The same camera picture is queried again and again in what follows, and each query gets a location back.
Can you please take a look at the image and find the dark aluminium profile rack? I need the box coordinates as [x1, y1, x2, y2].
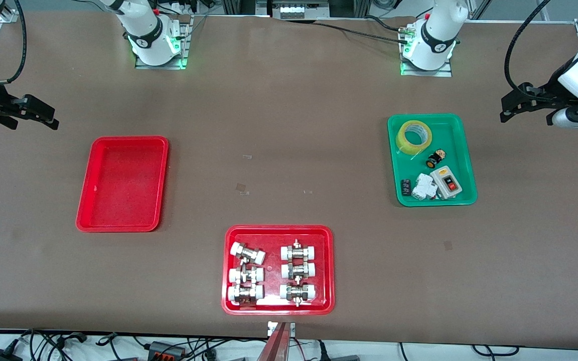
[221, 0, 372, 20]

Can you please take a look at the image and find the green plastic tray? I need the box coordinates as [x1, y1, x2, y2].
[387, 113, 478, 207]

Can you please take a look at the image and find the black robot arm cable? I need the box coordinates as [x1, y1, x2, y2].
[0, 0, 28, 85]
[505, 0, 570, 103]

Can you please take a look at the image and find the yellow tape roll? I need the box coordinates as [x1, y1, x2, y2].
[396, 120, 433, 155]

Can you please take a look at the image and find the red silver camera beam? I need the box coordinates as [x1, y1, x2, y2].
[256, 321, 296, 361]

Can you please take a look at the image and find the white switch box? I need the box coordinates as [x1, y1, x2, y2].
[430, 165, 463, 200]

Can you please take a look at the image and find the black orange push button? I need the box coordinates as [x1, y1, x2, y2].
[425, 149, 447, 169]

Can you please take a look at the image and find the black orange connector box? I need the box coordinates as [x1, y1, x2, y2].
[148, 341, 185, 359]

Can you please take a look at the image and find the grey power strip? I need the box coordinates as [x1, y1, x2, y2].
[271, 0, 331, 21]

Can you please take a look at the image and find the white capped metal pipe fitting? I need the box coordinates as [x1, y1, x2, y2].
[280, 239, 318, 261]
[230, 242, 266, 265]
[228, 266, 264, 285]
[227, 284, 264, 306]
[280, 261, 317, 280]
[279, 283, 317, 307]

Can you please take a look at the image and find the red plastic tray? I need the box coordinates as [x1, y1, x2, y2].
[76, 136, 170, 233]
[221, 225, 335, 316]

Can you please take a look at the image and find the black cable on table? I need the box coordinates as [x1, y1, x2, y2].
[363, 15, 410, 34]
[314, 20, 407, 45]

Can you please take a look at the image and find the white circuit breaker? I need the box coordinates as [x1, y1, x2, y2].
[410, 173, 440, 201]

